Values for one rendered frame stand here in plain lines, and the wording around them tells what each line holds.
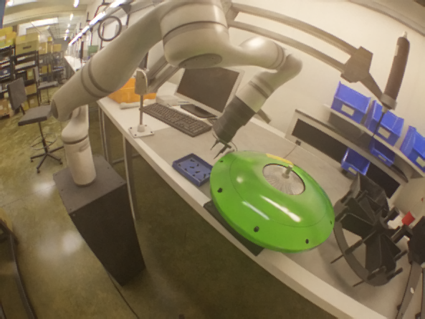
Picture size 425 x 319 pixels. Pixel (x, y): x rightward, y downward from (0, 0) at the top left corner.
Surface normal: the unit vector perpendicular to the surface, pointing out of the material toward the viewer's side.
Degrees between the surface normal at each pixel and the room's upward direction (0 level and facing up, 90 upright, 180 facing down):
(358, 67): 90
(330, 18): 90
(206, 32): 71
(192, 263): 0
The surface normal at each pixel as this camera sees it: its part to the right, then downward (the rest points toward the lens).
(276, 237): 0.04, -0.55
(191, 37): -0.07, 0.40
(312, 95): -0.67, 0.29
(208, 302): 0.20, -0.82
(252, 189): -0.01, -0.76
